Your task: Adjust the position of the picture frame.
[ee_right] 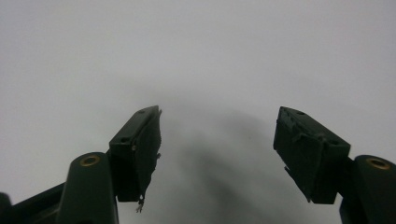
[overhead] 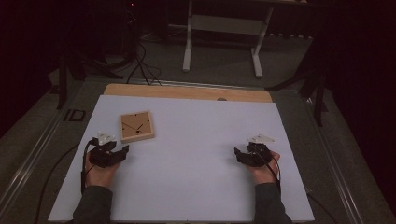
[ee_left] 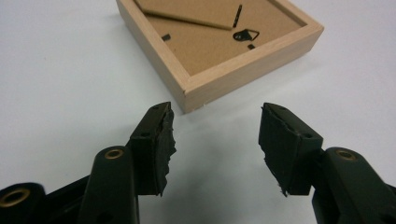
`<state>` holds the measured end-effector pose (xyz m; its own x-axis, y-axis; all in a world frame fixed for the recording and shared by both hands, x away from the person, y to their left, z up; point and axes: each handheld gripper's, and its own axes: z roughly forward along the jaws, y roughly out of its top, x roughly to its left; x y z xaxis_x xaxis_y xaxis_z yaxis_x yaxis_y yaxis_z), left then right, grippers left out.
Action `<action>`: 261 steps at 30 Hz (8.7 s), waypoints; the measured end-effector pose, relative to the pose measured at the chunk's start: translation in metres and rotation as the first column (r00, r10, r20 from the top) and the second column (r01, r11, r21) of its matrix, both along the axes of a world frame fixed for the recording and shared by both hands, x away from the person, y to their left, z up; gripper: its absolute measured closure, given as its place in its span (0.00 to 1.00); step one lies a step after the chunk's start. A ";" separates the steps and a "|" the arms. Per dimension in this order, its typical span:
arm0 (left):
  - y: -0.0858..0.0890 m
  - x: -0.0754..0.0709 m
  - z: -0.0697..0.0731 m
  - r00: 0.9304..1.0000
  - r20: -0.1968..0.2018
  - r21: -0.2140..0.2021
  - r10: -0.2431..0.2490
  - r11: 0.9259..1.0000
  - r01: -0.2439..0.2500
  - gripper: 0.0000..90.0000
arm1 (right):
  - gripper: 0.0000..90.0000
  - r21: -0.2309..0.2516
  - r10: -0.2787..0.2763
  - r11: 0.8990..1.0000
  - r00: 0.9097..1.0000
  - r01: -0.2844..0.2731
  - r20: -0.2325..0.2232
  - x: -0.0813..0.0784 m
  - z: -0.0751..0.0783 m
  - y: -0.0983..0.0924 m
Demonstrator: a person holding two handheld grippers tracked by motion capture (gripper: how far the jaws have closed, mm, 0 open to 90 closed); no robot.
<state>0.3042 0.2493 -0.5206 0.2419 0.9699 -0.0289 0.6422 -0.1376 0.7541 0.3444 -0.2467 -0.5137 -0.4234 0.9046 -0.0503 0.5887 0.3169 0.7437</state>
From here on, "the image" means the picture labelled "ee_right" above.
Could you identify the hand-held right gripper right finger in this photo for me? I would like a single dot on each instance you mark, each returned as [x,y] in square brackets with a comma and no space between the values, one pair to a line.
[308,155]

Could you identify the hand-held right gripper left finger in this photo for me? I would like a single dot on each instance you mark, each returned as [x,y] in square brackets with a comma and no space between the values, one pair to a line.
[137,155]

